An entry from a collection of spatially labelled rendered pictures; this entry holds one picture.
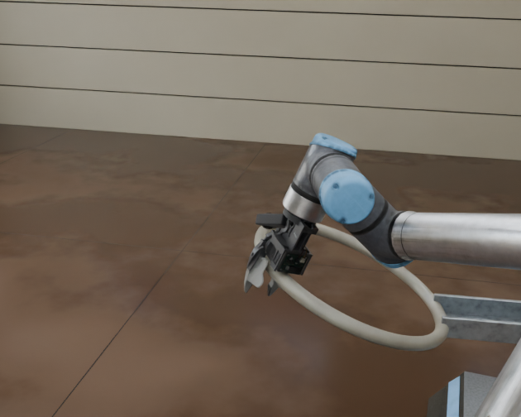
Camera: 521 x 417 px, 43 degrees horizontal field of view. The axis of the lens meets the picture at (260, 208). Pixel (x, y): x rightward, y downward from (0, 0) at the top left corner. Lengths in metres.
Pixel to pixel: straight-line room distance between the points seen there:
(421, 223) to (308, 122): 6.55
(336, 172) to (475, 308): 0.64
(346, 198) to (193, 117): 6.84
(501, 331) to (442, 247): 0.50
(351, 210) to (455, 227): 0.18
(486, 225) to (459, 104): 6.56
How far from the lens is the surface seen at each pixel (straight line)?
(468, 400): 1.83
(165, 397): 3.24
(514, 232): 1.03
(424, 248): 1.15
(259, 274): 1.37
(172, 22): 7.87
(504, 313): 1.69
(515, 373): 0.69
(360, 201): 1.16
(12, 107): 8.90
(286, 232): 1.34
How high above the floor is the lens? 1.89
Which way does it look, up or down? 20 degrees down
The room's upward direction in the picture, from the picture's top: 1 degrees clockwise
